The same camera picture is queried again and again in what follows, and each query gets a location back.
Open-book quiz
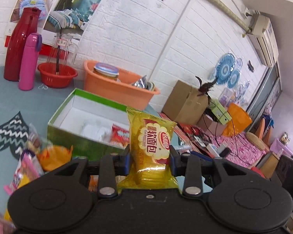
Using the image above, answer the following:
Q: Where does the beige air conditioner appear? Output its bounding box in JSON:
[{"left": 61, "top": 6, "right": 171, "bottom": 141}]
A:
[{"left": 246, "top": 10, "right": 280, "bottom": 67}]

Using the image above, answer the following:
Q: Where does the large blue round fan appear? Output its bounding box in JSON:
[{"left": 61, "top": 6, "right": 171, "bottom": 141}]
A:
[{"left": 214, "top": 53, "right": 236, "bottom": 85}]

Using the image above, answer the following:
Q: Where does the clear glass pitcher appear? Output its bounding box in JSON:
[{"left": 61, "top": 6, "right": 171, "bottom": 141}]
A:
[{"left": 47, "top": 35, "right": 78, "bottom": 67}]

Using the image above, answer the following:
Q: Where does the stack of metal bowls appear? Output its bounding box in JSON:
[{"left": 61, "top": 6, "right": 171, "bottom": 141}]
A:
[{"left": 131, "top": 75, "right": 156, "bottom": 91}]

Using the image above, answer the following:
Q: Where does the red plastic basket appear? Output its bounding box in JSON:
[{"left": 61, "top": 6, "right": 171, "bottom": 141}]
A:
[{"left": 38, "top": 63, "right": 79, "bottom": 89}]

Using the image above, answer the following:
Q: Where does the brown cardboard box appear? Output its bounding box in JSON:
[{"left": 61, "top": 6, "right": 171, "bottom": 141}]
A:
[{"left": 162, "top": 80, "right": 210, "bottom": 125}]

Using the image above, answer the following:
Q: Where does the red snack packet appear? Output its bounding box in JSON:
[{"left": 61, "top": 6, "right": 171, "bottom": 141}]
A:
[{"left": 111, "top": 124, "right": 130, "bottom": 148}]

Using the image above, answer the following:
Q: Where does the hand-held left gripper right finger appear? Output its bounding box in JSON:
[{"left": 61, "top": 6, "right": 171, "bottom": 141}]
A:
[{"left": 169, "top": 145, "right": 254, "bottom": 198}]

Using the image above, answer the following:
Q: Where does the pile of loose snack packets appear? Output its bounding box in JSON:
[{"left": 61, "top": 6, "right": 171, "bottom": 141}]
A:
[{"left": 0, "top": 124, "right": 74, "bottom": 234}]

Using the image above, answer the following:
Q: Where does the pink floral blanket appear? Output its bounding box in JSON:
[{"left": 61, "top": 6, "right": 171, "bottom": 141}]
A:
[{"left": 159, "top": 112, "right": 267, "bottom": 167}]

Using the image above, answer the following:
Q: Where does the yellow bread packet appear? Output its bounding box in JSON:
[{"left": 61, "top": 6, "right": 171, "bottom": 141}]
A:
[{"left": 117, "top": 107, "right": 181, "bottom": 193}]

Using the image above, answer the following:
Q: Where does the straw cushion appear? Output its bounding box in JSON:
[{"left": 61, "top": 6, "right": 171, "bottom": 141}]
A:
[{"left": 245, "top": 132, "right": 266, "bottom": 150}]

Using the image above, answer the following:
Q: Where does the pinkish carton box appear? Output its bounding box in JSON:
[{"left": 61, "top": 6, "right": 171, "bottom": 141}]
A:
[{"left": 198, "top": 113, "right": 225, "bottom": 136}]

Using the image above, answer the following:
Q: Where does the orange bag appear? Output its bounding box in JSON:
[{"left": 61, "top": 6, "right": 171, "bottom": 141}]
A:
[{"left": 222, "top": 102, "right": 253, "bottom": 137}]

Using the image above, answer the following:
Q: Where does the wrapped wall pipe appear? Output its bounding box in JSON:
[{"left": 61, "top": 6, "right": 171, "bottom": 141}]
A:
[{"left": 186, "top": 0, "right": 254, "bottom": 34}]

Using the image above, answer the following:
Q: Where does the small green box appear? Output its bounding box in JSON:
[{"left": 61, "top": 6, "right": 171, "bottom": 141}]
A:
[{"left": 208, "top": 99, "right": 231, "bottom": 124}]

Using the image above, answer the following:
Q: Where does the jar with blue lid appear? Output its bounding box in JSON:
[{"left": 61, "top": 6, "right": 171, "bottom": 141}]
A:
[{"left": 93, "top": 63, "right": 120, "bottom": 81}]

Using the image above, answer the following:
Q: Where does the dark dried flower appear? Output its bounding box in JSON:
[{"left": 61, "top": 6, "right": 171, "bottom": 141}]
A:
[{"left": 195, "top": 76, "right": 217, "bottom": 98}]

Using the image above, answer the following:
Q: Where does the orange plastic basin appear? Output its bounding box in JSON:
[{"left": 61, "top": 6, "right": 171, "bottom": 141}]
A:
[{"left": 83, "top": 60, "right": 161, "bottom": 110}]

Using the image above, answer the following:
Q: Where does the black stick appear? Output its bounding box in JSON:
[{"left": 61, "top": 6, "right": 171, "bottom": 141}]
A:
[{"left": 56, "top": 29, "right": 62, "bottom": 75}]

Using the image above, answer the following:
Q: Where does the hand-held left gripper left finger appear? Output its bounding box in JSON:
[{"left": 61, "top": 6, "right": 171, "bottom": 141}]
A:
[{"left": 45, "top": 149, "right": 131, "bottom": 199}]

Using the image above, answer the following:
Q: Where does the green cardboard box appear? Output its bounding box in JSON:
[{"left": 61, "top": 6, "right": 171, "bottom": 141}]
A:
[{"left": 47, "top": 88, "right": 140, "bottom": 160}]

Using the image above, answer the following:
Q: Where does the pink bottle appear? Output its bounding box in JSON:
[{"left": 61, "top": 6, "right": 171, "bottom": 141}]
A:
[{"left": 18, "top": 33, "right": 43, "bottom": 91}]

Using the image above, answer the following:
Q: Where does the red thermos jug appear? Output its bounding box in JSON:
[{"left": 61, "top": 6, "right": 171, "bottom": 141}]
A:
[{"left": 4, "top": 7, "right": 43, "bottom": 82}]

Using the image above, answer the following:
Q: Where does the white plastic packet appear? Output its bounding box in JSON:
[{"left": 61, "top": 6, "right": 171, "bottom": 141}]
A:
[{"left": 80, "top": 124, "right": 111, "bottom": 142}]

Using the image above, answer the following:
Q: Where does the small blue round fan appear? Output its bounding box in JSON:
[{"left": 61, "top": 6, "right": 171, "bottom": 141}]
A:
[{"left": 228, "top": 69, "right": 240, "bottom": 89}]

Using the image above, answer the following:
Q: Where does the bedding wall poster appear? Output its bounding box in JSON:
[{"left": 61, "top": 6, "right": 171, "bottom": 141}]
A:
[{"left": 7, "top": 0, "right": 103, "bottom": 47}]

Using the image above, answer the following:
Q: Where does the grey framed glass door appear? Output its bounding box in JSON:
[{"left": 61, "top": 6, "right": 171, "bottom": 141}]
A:
[{"left": 248, "top": 63, "right": 283, "bottom": 121}]

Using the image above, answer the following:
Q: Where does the teal heart print mat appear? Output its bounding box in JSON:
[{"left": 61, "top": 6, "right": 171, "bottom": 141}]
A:
[{"left": 0, "top": 66, "right": 180, "bottom": 215}]

